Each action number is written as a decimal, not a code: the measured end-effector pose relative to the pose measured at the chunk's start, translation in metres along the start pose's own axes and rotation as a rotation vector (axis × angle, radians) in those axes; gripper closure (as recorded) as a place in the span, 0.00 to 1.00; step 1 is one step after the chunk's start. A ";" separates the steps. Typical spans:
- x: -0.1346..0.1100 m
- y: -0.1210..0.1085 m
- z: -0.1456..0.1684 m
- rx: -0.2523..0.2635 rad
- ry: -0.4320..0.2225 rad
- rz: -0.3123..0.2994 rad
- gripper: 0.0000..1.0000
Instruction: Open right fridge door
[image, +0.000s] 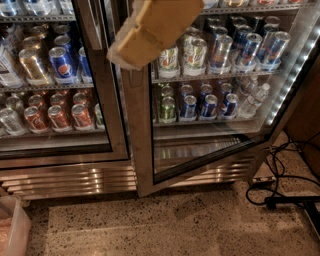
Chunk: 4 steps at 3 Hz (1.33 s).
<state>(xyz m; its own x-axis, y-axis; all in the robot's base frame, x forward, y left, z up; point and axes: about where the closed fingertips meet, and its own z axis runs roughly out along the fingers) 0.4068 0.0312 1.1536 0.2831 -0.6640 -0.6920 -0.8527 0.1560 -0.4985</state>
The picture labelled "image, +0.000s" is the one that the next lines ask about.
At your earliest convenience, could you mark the blue Pepsi can lower left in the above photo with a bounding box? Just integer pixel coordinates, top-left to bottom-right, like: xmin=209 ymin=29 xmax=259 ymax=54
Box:
xmin=180 ymin=95 xmax=197 ymax=119

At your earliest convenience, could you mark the red cola can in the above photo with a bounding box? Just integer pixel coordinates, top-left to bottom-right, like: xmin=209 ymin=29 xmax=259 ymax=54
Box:
xmin=71 ymin=104 xmax=94 ymax=131
xmin=24 ymin=106 xmax=49 ymax=133
xmin=48 ymin=105 xmax=72 ymax=132

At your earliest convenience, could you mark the white green soda can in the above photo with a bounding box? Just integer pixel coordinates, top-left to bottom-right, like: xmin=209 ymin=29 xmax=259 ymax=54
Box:
xmin=158 ymin=46 xmax=180 ymax=78
xmin=184 ymin=38 xmax=207 ymax=76

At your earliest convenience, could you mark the blue pepsi can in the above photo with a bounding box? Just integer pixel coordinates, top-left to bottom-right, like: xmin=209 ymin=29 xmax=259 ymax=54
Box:
xmin=219 ymin=93 xmax=239 ymax=119
xmin=180 ymin=95 xmax=197 ymax=119
xmin=200 ymin=94 xmax=218 ymax=119
xmin=49 ymin=47 xmax=79 ymax=85

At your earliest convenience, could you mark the clear water bottle front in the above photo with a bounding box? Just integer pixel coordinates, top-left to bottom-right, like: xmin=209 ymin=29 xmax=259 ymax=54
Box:
xmin=238 ymin=83 xmax=270 ymax=119

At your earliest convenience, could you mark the red cola can right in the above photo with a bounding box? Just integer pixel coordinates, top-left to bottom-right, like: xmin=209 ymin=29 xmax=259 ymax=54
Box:
xmin=71 ymin=104 xmax=94 ymax=131

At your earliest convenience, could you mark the silver blue energy can right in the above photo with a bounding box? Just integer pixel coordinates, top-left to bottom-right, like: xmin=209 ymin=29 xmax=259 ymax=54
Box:
xmin=257 ymin=31 xmax=291 ymax=71

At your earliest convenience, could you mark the silver blue energy can left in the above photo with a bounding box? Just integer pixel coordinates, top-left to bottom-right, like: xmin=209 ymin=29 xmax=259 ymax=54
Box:
xmin=209 ymin=35 xmax=233 ymax=74

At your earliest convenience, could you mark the blue Pepsi can lower right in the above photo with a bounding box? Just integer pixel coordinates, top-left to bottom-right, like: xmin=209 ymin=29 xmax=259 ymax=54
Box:
xmin=219 ymin=93 xmax=239 ymax=119

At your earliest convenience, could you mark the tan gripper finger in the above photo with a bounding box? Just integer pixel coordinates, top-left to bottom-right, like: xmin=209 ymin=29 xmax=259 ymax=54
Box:
xmin=107 ymin=0 xmax=204 ymax=70

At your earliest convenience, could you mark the red cola can left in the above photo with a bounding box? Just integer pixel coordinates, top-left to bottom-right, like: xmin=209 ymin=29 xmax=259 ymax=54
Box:
xmin=24 ymin=106 xmax=49 ymax=133

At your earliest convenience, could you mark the translucent plastic bin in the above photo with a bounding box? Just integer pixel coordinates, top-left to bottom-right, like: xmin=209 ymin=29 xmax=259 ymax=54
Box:
xmin=0 ymin=196 xmax=31 ymax=256

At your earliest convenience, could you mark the clear water bottle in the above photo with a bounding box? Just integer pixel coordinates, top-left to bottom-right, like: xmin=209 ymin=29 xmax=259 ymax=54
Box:
xmin=238 ymin=83 xmax=270 ymax=119
xmin=239 ymin=75 xmax=258 ymax=96

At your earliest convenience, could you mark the silver blue energy can middle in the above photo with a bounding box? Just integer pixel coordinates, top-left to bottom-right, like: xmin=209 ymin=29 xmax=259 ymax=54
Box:
xmin=234 ymin=33 xmax=262 ymax=72

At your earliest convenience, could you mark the blue Pepsi can front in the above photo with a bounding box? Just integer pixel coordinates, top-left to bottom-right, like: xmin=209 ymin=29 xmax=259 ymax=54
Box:
xmin=49 ymin=47 xmax=79 ymax=85

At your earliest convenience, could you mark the steel fridge bottom grille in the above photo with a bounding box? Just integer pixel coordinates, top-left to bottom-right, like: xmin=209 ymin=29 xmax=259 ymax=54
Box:
xmin=0 ymin=150 xmax=267 ymax=200

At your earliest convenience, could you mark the silver diet cola can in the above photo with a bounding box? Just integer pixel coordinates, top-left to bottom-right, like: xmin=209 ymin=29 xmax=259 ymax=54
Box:
xmin=0 ymin=108 xmax=26 ymax=136

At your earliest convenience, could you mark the gold soda can front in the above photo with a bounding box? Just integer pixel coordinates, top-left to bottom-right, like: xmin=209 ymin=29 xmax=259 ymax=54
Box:
xmin=19 ymin=49 xmax=53 ymax=86

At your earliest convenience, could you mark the silver blue energy can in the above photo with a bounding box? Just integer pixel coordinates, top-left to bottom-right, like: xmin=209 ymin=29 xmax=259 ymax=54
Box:
xmin=257 ymin=31 xmax=291 ymax=71
xmin=234 ymin=33 xmax=262 ymax=72
xmin=209 ymin=35 xmax=233 ymax=74

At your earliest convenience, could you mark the red cola can middle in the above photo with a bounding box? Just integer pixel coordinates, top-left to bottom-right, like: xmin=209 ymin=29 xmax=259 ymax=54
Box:
xmin=48 ymin=105 xmax=72 ymax=132

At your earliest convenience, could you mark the white green soda can middle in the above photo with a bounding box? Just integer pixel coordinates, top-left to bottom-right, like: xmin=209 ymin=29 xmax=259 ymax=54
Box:
xmin=158 ymin=46 xmax=180 ymax=78

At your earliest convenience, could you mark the glass fridge door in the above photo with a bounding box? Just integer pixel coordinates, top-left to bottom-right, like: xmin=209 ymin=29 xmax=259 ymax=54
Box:
xmin=113 ymin=0 xmax=320 ymax=185
xmin=0 ymin=0 xmax=127 ymax=170

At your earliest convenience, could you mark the blue Pepsi can lower middle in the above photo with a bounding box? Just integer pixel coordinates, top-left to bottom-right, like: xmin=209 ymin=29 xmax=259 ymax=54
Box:
xmin=200 ymin=94 xmax=218 ymax=119

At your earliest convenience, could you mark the white green soda can right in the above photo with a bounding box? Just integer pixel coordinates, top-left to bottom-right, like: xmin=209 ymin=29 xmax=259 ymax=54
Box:
xmin=184 ymin=38 xmax=207 ymax=76

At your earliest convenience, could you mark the clear water bottle back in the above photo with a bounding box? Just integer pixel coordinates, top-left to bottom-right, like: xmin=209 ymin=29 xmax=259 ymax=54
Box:
xmin=239 ymin=75 xmax=258 ymax=96

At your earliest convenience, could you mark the black power cable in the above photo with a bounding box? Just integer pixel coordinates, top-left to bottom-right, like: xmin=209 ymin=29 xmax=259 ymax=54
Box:
xmin=245 ymin=133 xmax=320 ymax=210

